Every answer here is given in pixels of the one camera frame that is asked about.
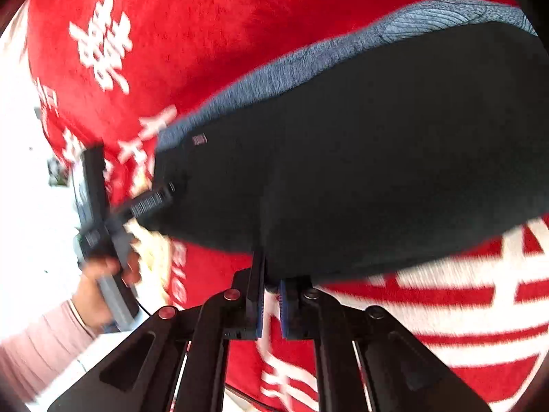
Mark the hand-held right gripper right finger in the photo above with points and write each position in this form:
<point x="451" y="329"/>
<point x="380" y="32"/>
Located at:
<point x="284" y="309"/>

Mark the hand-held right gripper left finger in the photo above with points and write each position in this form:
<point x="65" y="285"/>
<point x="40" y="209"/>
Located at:
<point x="259" y="309"/>

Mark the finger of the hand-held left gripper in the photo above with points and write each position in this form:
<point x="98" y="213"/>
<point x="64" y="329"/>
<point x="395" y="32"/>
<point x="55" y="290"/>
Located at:
<point x="150" y="201"/>

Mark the dark pants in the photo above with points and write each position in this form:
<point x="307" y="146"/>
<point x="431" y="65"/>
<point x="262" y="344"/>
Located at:
<point x="343" y="158"/>

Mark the person's left forearm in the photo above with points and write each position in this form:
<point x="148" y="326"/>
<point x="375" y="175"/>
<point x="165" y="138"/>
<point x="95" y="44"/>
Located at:
<point x="38" y="347"/>

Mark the person's left hand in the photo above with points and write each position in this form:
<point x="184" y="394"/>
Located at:
<point x="92" y="298"/>

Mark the red printed blanket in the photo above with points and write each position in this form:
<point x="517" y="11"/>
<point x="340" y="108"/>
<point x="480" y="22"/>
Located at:
<point x="193" y="30"/>

